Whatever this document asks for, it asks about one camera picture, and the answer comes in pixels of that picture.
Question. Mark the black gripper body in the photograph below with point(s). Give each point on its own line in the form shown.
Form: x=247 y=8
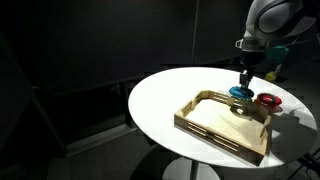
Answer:
x=251 y=61

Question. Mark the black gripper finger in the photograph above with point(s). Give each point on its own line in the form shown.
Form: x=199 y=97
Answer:
x=245 y=81

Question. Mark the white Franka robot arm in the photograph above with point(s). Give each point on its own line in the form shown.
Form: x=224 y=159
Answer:
x=276 y=20

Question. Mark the light wooden slatted tray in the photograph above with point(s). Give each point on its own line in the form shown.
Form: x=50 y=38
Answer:
x=216 y=120

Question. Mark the yellow-green object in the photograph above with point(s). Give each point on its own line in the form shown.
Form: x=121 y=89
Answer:
x=270 y=76

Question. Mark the green camera mount plate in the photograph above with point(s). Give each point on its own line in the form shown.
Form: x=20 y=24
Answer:
x=278 y=53

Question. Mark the white round table pedestal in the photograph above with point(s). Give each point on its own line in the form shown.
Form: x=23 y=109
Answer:
x=180 y=171

